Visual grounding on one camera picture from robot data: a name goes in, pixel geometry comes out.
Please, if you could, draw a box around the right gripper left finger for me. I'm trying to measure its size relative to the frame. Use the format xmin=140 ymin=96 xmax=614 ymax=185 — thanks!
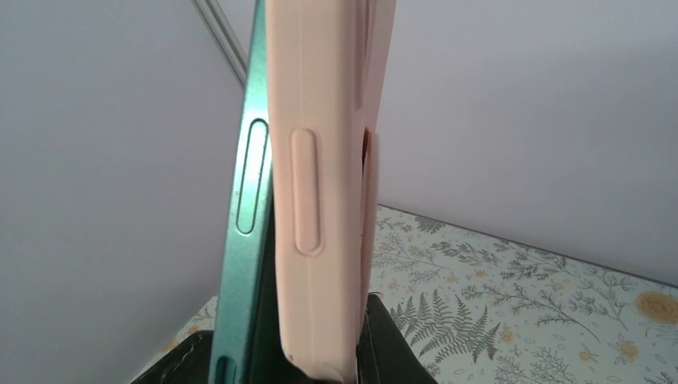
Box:
xmin=131 ymin=330 xmax=213 ymax=384

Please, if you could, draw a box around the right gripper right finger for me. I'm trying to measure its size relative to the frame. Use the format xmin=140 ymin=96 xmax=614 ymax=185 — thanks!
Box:
xmin=357 ymin=294 xmax=437 ymax=384

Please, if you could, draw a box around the pink silicone phone case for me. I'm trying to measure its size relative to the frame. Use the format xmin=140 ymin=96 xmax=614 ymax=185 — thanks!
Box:
xmin=265 ymin=1 xmax=397 ymax=383

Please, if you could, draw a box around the floral patterned table mat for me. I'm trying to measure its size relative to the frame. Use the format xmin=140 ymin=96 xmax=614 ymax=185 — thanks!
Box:
xmin=132 ymin=204 xmax=678 ymax=384

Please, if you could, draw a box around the aluminium rail frame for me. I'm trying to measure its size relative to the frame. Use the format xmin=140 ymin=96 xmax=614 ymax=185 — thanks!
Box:
xmin=192 ymin=0 xmax=247 ymax=88

